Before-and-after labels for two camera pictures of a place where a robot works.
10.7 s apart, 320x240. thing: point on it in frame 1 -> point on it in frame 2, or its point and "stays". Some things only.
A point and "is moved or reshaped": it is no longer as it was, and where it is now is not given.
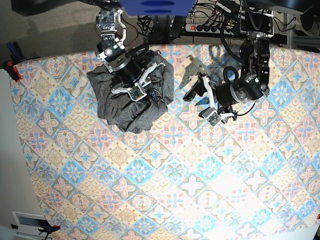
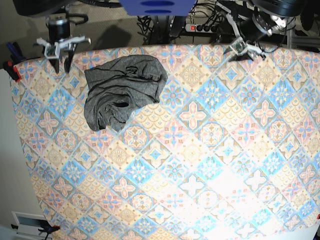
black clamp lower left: x=48 y=228 stays
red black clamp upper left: x=12 y=70 stays
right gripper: x=223 y=98 -> x=240 y=47
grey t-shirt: x=127 y=115 is moved or reshaped
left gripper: x=123 y=61 -> x=59 y=30
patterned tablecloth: x=255 y=176 stays
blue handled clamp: x=16 y=55 stays
